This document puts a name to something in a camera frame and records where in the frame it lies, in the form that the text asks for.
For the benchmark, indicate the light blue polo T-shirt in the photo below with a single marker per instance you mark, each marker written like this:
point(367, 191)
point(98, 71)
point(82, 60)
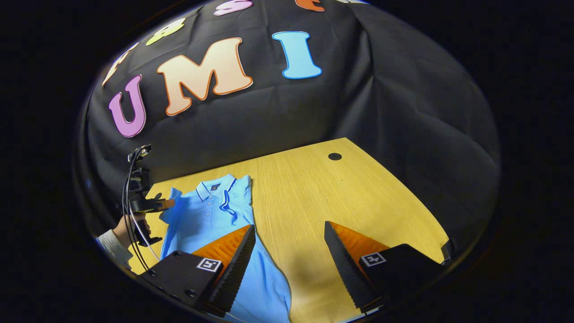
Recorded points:
point(210, 215)

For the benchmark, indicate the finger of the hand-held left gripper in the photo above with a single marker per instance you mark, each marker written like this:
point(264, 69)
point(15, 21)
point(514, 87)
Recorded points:
point(150, 205)

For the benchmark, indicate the black backdrop cloth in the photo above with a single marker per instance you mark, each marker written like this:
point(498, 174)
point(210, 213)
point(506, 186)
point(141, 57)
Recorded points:
point(381, 89)

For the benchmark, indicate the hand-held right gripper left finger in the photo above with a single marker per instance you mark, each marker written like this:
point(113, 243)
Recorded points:
point(235, 269)

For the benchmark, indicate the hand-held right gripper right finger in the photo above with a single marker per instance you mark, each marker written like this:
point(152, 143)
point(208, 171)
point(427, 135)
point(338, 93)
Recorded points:
point(345, 264)

